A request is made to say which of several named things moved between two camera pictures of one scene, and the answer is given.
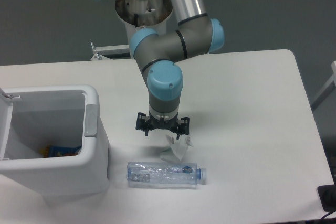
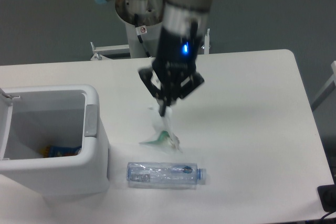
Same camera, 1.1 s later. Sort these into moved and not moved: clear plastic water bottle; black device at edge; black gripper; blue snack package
Moved: black gripper
Not moved: black device at edge; blue snack package; clear plastic water bottle
